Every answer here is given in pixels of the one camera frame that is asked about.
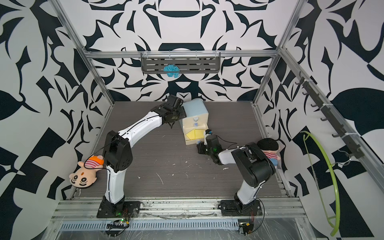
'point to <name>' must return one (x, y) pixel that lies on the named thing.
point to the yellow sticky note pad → (196, 134)
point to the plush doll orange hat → (85, 175)
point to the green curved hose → (336, 188)
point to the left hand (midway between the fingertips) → (182, 110)
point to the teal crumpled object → (172, 70)
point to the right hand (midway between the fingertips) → (198, 143)
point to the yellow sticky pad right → (191, 134)
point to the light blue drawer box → (195, 109)
